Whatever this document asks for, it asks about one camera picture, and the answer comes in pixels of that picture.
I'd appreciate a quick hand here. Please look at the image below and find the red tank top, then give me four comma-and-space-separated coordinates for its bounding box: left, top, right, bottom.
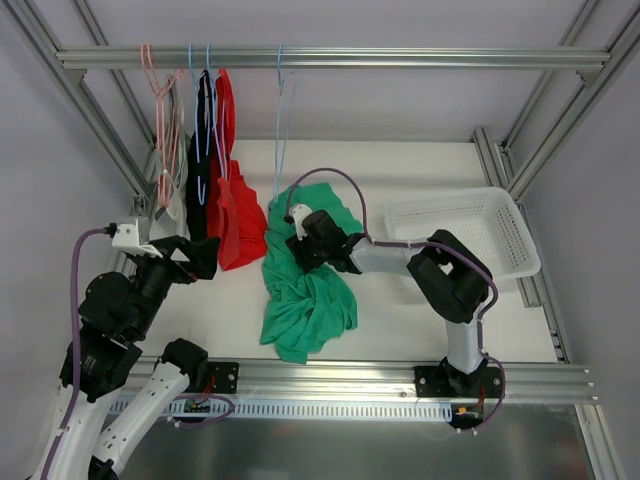
205, 68, 269, 273

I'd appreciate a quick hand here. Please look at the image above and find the green tank top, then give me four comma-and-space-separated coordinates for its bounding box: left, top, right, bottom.
260, 191, 358, 364

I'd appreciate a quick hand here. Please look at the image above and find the blue wire hanger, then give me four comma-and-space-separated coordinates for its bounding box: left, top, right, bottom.
272, 44, 297, 201

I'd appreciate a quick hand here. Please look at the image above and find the blue hanger with red top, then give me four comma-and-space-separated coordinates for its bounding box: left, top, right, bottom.
212, 68, 236, 181

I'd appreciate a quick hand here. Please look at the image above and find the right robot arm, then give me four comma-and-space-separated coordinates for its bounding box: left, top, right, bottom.
285, 204, 498, 397

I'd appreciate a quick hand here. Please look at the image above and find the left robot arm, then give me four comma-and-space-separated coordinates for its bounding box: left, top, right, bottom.
32, 236, 220, 479

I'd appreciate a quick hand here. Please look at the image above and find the white tank top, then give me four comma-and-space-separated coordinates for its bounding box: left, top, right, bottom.
156, 71, 190, 239

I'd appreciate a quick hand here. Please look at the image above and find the blue hanger with black top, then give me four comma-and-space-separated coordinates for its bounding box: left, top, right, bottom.
187, 44, 206, 206

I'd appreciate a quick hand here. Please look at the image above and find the black tank top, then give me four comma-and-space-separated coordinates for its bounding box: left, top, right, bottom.
185, 70, 213, 241

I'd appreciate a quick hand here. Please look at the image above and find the white plastic basket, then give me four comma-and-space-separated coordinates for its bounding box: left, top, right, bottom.
384, 187, 541, 281

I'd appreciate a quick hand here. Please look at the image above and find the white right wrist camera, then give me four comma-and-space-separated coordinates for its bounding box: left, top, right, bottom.
285, 203, 313, 240

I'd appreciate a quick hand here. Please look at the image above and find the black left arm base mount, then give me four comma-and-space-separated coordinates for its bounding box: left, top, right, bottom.
202, 361, 240, 395

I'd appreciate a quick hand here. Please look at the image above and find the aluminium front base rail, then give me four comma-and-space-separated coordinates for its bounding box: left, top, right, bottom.
129, 357, 599, 401

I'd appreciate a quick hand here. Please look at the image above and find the pink wire hanger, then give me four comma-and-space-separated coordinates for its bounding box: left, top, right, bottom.
140, 44, 184, 208

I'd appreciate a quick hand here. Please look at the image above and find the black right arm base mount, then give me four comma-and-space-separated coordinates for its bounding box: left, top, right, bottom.
413, 365, 504, 399

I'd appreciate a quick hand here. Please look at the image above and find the white slotted cable duct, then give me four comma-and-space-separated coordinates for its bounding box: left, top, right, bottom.
159, 398, 453, 423

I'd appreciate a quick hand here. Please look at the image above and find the aluminium frame top rail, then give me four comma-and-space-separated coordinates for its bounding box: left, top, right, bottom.
56, 45, 612, 72

